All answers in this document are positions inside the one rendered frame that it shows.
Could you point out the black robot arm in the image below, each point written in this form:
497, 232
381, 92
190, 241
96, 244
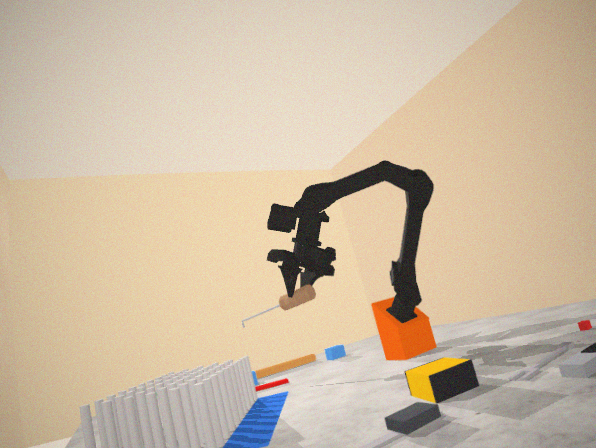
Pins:
418, 189

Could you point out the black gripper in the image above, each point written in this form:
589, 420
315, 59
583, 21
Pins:
291, 263

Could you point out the blue flat strip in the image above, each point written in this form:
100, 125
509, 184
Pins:
256, 428

